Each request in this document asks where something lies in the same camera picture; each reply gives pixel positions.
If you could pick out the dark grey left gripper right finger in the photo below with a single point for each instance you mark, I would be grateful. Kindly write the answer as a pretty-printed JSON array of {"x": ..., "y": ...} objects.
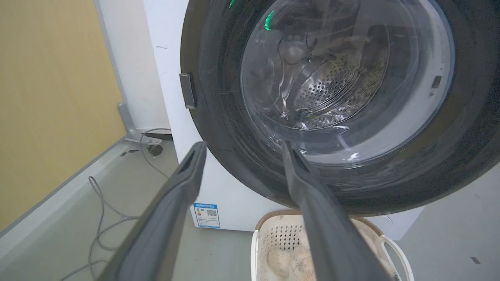
[{"x": 330, "y": 226}]

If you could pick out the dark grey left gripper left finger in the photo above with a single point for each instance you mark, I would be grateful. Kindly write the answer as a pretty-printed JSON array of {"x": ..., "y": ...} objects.
[{"x": 162, "y": 222}]

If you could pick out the black round washing machine door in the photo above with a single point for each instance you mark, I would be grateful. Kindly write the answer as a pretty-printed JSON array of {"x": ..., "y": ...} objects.
[{"x": 429, "y": 164}]

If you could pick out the white washing machine body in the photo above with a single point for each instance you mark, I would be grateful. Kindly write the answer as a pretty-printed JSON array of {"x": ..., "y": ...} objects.
[{"x": 218, "y": 183}]

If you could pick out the blue energy label sticker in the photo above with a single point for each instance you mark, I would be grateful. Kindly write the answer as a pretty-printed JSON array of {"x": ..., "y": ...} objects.
[{"x": 206, "y": 215}]

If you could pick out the white perforated laundry basket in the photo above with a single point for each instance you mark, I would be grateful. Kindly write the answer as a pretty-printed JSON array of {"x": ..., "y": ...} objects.
[{"x": 283, "y": 238}]

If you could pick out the beige plush toy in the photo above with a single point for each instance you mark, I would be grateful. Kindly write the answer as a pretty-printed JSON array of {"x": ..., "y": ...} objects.
[{"x": 291, "y": 263}]

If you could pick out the grey metal partition foot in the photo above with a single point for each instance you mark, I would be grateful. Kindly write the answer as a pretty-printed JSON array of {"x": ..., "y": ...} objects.
[{"x": 134, "y": 130}]

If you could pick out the white partition panel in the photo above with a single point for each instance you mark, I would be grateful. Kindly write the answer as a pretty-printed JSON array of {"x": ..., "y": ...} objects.
[{"x": 131, "y": 62}]

